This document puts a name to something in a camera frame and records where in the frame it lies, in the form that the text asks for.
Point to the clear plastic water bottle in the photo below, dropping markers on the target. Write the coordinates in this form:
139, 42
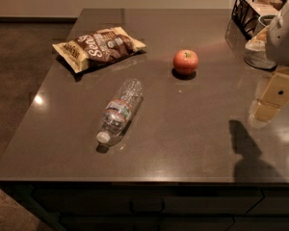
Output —
120, 110

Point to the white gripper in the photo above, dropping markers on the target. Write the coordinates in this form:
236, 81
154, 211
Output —
285, 38

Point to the metal mesh cup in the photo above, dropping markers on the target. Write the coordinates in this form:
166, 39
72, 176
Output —
255, 48

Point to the brown white snack bag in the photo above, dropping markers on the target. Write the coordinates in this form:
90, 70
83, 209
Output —
98, 48

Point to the black drawer handle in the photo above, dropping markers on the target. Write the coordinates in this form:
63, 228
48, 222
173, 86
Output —
147, 208

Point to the dark cabinet drawer front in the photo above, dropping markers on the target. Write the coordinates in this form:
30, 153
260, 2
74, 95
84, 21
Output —
116, 202

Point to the black wire basket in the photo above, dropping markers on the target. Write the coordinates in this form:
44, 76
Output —
245, 13

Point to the red apple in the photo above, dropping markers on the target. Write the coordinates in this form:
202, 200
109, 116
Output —
185, 62

